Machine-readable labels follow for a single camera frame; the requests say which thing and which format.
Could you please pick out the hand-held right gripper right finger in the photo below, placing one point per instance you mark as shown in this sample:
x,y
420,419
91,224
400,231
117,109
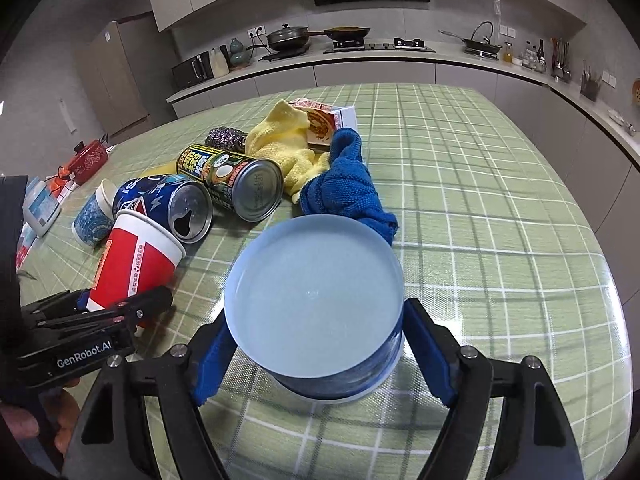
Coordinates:
x,y
430,355

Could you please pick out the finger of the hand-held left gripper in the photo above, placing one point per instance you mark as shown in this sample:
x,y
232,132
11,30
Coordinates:
x,y
50,305
145,302

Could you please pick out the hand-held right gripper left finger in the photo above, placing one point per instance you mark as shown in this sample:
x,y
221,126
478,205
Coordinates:
x,y
212,365

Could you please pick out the white cup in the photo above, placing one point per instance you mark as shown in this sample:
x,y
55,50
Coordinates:
x,y
135,265

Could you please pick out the blue patterned paper cup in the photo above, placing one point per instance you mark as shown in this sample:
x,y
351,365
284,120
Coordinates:
x,y
92,222

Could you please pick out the blue soda can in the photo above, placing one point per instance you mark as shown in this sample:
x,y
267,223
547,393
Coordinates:
x,y
145,195

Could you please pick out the light blue round plastic container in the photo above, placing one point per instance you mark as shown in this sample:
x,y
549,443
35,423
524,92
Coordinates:
x,y
310,290

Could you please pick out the green drink can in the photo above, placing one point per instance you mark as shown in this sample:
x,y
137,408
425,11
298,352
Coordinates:
x,y
215,165

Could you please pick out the yellow cloth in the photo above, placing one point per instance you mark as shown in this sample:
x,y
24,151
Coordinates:
x,y
280,135

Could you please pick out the person's left hand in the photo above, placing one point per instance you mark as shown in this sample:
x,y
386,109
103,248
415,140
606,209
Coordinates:
x,y
67,420

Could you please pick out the white plastic bottle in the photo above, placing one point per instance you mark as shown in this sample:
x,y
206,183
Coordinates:
x,y
42,207

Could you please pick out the red pot with lid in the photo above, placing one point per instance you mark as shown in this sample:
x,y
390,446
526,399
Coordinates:
x,y
87,160

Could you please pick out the green checked tablecloth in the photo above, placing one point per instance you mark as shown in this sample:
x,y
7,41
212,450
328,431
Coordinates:
x,y
475,210

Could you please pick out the steel wool scrubber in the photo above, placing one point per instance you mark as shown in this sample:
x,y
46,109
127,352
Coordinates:
x,y
225,137

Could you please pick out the blue cloth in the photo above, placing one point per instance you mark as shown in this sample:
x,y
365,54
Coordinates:
x,y
345,185

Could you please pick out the brown refrigerator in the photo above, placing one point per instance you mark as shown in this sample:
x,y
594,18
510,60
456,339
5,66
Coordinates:
x,y
115,80

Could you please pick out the black microwave oven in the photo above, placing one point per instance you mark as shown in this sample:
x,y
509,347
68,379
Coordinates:
x,y
190,72

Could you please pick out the white jug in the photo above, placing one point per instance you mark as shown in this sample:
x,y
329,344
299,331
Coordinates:
x,y
218,62

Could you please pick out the crumpled white wrapper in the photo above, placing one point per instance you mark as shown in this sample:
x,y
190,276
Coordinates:
x,y
322,120

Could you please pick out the teal gourd vase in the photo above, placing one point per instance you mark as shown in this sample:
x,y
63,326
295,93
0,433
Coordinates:
x,y
238,55

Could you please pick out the kitchen counter with cabinets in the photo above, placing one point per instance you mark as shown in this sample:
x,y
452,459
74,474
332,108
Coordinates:
x,y
400,72

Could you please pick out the black induction cooker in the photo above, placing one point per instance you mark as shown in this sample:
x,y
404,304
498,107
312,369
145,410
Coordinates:
x,y
285,54

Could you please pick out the black pan with glass lid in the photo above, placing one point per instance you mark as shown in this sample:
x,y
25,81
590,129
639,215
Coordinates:
x,y
287,39

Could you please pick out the dark knife block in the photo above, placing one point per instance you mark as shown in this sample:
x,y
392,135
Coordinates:
x,y
590,90

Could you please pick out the yellow oil bottle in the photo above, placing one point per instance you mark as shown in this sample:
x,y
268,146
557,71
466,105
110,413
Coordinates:
x,y
508,55

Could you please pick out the black gas stove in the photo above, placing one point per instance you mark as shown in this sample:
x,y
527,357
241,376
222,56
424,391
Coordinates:
x,y
380,47

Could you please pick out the set of condiment jars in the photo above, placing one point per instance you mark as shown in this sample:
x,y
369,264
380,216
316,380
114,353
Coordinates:
x,y
532,60

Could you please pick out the metal utensil holder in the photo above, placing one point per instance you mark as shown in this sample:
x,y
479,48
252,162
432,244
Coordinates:
x,y
560,67

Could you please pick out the black wok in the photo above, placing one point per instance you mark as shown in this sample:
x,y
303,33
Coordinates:
x,y
347,33

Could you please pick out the white wall outlet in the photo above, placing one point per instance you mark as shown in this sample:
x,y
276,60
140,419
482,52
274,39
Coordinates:
x,y
257,30
608,78
506,30

